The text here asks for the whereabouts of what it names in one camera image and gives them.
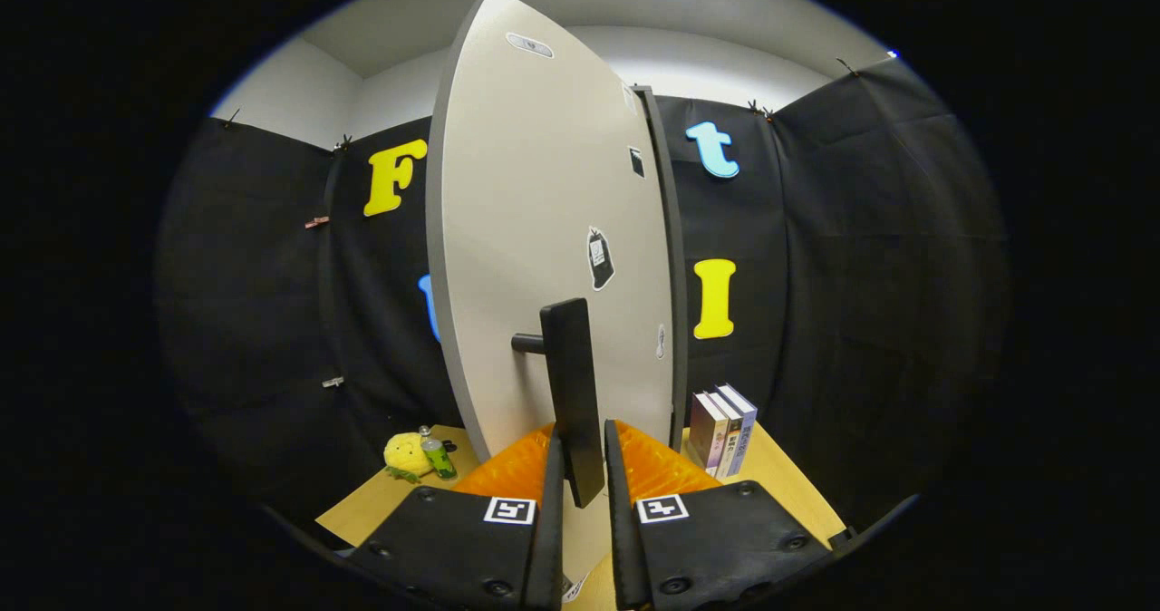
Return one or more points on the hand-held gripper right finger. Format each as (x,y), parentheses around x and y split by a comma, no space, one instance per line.
(618,520)

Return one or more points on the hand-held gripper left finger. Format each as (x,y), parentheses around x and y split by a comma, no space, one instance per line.
(553,520)

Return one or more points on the beige shoe cabinet door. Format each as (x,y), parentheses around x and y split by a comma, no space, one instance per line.
(526,230)

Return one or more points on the grey shoe cabinet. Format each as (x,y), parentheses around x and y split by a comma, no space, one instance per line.
(669,230)

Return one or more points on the purple cover book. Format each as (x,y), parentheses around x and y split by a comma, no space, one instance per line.
(709,434)

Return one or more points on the green label plastic bottle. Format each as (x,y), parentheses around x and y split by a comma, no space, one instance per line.
(439,459)

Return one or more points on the white spine book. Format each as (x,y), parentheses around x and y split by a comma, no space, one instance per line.
(730,439)

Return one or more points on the yellow pineapple plush toy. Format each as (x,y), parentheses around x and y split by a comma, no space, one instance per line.
(405,455)

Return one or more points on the black backdrop cloth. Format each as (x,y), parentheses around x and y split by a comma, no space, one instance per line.
(861,276)

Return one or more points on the black cloth clip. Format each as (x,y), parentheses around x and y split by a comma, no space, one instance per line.
(846,67)
(231,119)
(761,110)
(343,144)

